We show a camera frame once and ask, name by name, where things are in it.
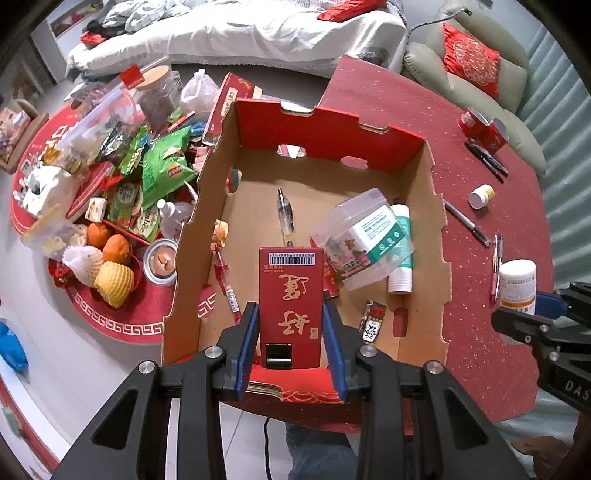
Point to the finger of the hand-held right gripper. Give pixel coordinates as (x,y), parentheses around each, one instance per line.
(551,303)
(521,327)

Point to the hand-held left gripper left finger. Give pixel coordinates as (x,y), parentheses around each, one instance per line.
(247,350)

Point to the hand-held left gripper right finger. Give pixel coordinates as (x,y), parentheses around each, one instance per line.
(333,350)

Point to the large white pill bottle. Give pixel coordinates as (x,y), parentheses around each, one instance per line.
(517,286)

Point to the red gel pen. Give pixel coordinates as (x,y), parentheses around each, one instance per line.
(226,286)

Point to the white teal tube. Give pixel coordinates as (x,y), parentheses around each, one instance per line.
(400,279)

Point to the clear plastic container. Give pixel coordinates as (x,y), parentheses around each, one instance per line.
(341,221)

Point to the red cardboard box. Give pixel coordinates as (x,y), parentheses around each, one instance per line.
(258,203)

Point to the person's right hand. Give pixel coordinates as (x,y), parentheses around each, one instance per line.
(549,456)

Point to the small black red sachet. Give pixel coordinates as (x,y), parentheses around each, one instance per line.
(373,323)

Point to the red white pen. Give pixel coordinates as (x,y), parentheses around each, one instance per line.
(496,272)

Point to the red snack packets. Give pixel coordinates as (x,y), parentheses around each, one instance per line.
(328,281)

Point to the red glitter table cloth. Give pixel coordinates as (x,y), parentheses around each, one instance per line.
(461,281)

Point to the person's jeans leg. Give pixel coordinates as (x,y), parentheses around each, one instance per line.
(323,457)

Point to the black silver pen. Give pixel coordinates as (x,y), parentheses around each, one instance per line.
(466,224)

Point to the metal bowl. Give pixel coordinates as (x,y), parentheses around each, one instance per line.
(159,263)

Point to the green white medicine box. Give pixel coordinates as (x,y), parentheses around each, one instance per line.
(381,235)

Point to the small white pill bottle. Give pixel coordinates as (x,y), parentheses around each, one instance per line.
(481,196)

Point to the clear gel pen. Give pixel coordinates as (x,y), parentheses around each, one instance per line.
(286,217)

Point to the fruit in yellow foam net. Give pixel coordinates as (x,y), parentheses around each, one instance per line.
(114,286)

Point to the clear pump bottle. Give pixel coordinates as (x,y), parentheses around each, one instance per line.
(173,217)

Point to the orange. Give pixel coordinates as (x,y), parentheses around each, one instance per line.
(117,250)
(97,235)

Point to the fruit in white foam net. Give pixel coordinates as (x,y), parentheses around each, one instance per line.
(83,266)

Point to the small red ornament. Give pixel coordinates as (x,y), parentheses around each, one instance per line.
(62,276)

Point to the grey green sofa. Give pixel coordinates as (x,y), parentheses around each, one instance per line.
(512,106)

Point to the green chips bag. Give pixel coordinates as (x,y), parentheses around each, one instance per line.
(164,166)

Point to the white wrapped candy cube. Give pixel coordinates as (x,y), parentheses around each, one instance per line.
(97,209)

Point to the clear bag of snacks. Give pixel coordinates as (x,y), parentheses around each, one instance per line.
(53,235)

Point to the green snack packet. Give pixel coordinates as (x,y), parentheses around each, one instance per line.
(134,152)

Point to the blue plastic bag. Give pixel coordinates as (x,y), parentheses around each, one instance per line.
(11,348)

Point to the red rectangular gift box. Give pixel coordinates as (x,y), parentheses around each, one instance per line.
(224,106)

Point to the red embroidered cushion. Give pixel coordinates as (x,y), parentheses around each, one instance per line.
(473,60)

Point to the white mesh pouch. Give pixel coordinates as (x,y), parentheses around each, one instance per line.
(198,92)

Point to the glass jar with wooden lid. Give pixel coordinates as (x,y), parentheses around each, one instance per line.
(159,99)

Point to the red card tag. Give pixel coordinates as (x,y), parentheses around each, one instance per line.
(130,77)

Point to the bed with white cover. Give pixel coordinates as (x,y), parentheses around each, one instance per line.
(258,41)

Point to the red pillow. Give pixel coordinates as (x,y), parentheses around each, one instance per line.
(351,9)

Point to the pile of clothes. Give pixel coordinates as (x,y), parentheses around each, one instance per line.
(143,14)

